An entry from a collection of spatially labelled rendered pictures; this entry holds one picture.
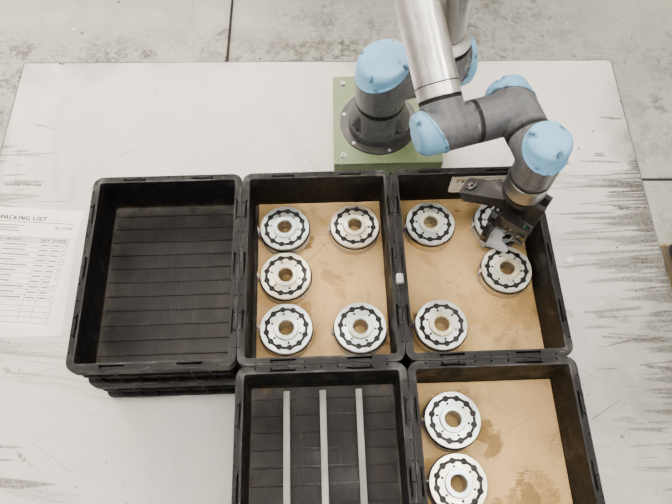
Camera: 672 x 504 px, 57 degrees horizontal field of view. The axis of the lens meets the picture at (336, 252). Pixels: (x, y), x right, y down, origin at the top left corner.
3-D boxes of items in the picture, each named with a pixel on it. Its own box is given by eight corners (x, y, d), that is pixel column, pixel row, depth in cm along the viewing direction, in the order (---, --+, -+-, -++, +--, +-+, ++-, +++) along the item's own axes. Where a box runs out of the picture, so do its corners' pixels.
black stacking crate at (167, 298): (114, 207, 135) (95, 179, 125) (249, 203, 136) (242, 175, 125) (89, 387, 118) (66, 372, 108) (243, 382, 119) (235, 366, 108)
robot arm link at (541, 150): (562, 109, 98) (586, 152, 95) (541, 149, 108) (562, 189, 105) (517, 120, 97) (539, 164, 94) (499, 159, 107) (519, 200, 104)
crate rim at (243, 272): (244, 179, 127) (242, 173, 125) (389, 175, 128) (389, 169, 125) (237, 370, 110) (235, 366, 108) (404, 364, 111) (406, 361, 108)
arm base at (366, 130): (350, 95, 155) (350, 68, 146) (410, 98, 154) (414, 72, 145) (345, 145, 149) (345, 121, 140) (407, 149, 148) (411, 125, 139)
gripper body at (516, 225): (519, 248, 118) (538, 219, 107) (481, 225, 120) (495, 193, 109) (538, 220, 121) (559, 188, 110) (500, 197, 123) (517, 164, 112)
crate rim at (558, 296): (389, 175, 128) (390, 169, 125) (532, 171, 128) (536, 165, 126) (405, 364, 111) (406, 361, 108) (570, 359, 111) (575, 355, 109)
